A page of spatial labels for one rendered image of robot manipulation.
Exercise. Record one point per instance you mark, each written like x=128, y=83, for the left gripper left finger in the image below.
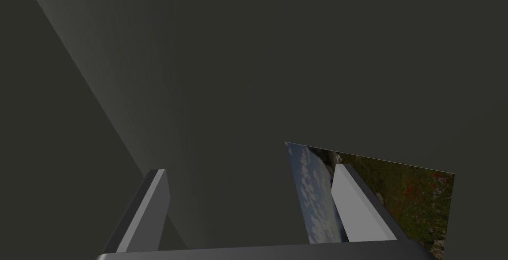
x=145, y=212

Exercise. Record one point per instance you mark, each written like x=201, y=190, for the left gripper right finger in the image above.
x=359, y=212

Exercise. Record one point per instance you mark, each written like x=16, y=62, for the landscape picture on wall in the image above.
x=416, y=200

